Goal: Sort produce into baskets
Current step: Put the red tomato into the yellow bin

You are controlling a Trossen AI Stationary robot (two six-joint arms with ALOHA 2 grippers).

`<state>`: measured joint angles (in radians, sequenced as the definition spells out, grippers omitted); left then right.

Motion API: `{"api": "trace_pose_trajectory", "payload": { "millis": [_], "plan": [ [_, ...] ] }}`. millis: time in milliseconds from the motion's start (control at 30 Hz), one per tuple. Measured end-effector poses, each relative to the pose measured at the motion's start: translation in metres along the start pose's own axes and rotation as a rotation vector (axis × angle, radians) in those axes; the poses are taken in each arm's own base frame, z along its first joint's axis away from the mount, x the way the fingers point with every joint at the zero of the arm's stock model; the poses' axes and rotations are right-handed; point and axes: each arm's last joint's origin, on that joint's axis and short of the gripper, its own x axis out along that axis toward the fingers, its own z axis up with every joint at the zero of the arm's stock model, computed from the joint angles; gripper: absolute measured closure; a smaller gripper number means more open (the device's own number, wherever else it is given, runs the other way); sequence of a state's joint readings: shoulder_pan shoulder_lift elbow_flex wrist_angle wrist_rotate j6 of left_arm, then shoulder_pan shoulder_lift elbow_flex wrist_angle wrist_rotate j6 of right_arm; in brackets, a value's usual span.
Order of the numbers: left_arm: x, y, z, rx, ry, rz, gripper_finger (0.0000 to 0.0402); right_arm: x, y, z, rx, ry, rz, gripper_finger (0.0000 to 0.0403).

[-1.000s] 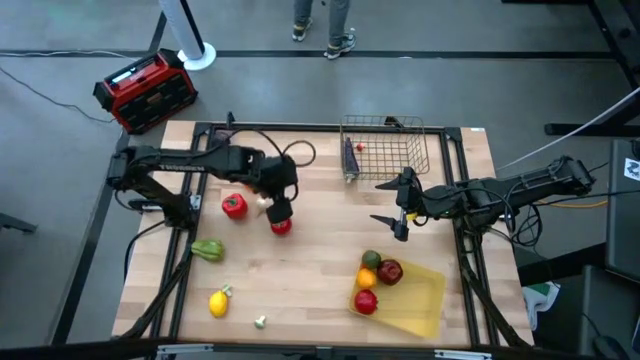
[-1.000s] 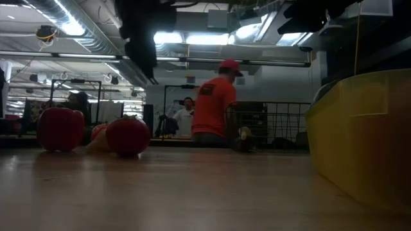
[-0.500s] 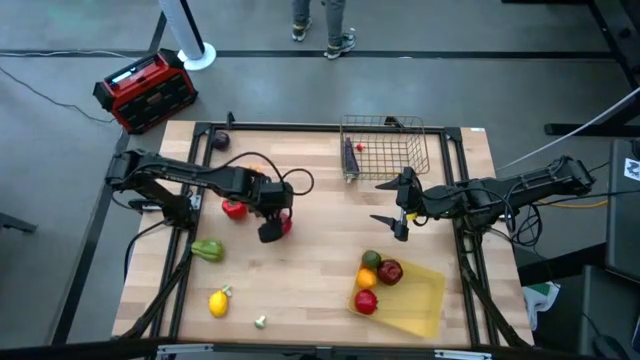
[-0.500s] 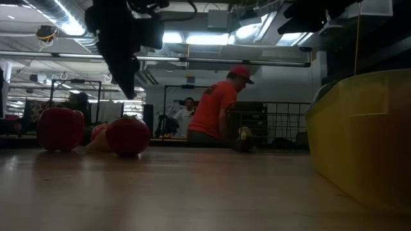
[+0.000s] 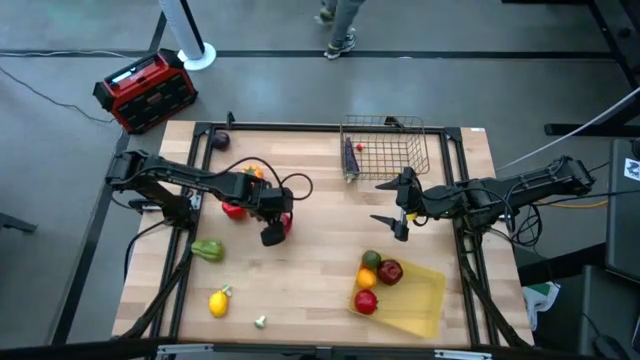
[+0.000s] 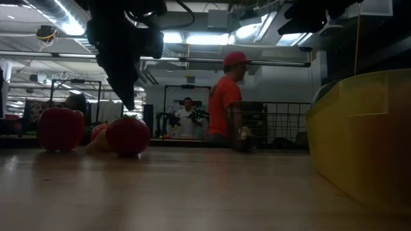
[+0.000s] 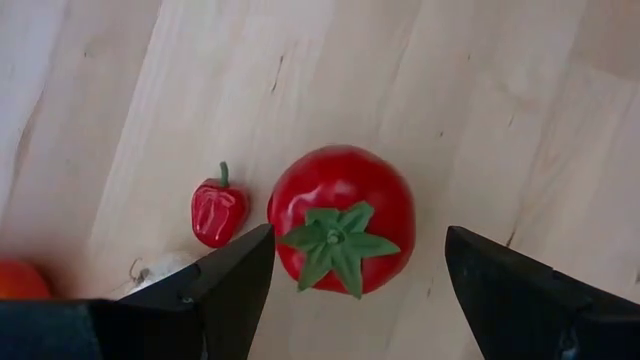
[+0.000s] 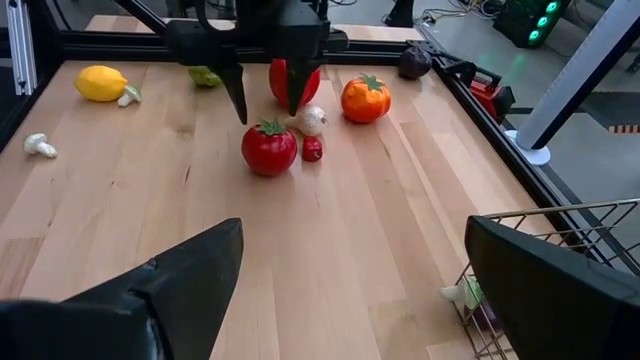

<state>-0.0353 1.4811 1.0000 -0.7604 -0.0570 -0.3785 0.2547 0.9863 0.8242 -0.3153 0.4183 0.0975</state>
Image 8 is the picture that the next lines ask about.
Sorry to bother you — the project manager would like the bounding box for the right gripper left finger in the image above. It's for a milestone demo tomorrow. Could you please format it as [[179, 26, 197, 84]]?
[[64, 217, 245, 360]]

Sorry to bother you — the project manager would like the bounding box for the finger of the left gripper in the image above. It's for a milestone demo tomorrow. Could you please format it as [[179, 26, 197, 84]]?
[[285, 59, 314, 117], [219, 63, 249, 126]]

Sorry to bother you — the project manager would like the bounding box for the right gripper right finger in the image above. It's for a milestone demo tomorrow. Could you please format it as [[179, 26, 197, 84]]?
[[463, 214, 640, 360]]

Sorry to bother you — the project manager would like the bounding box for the red bell pepper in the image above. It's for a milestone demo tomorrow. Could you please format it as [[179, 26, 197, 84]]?
[[268, 58, 322, 110]]

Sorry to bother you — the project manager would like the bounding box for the green bell pepper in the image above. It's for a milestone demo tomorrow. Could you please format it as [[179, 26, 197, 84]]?
[[188, 65, 224, 88]]

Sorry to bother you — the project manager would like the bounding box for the white garlic bulb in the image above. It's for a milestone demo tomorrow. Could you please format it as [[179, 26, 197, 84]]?
[[284, 103, 330, 138]]

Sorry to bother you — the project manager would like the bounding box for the purple eggplant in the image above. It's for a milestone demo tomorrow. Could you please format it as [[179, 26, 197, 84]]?
[[467, 299, 501, 334]]

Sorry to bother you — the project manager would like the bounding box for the small red fruit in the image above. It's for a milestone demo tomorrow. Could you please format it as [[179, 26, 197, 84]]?
[[301, 135, 324, 163]]

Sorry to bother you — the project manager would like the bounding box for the orange persimmon green calyx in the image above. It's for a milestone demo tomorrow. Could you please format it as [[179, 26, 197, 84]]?
[[340, 73, 393, 125]]

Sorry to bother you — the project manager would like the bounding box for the red tomato green stem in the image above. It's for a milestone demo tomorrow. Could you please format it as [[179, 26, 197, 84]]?
[[240, 118, 299, 178]]

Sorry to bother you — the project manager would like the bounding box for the small white green vegetable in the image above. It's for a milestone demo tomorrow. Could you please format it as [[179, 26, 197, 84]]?
[[439, 277, 485, 311]]

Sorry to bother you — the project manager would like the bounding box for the white mushroom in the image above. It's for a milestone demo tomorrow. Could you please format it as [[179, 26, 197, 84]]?
[[22, 132, 59, 160], [117, 83, 143, 108]]

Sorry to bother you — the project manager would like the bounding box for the dark purple onion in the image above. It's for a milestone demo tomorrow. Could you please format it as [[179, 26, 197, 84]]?
[[397, 45, 434, 81]]

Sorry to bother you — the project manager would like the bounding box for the black stand foot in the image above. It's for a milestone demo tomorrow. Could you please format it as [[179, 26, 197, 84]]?
[[383, 0, 417, 29]]

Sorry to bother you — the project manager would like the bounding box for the yellow lemon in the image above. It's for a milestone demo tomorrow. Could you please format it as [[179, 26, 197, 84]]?
[[74, 64, 129, 103]]

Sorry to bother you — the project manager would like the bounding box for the red black portable box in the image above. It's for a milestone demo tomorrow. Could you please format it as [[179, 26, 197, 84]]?
[[452, 59, 517, 125]]

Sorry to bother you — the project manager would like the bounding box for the computer with green lights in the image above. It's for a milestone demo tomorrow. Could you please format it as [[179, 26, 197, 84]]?
[[492, 0, 571, 50]]

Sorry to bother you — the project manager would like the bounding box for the wire mesh basket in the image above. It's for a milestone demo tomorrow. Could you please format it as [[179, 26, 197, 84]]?
[[452, 198, 640, 360]]

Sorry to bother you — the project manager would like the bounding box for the black aluminium table frame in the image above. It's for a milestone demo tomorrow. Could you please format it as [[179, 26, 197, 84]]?
[[0, 0, 640, 281]]

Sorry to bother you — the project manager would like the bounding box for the floor cable bundle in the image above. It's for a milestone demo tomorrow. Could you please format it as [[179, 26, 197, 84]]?
[[417, 0, 501, 29]]

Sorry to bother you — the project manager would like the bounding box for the silver aluminium post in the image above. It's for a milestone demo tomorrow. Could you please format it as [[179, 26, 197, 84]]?
[[5, 0, 39, 97]]

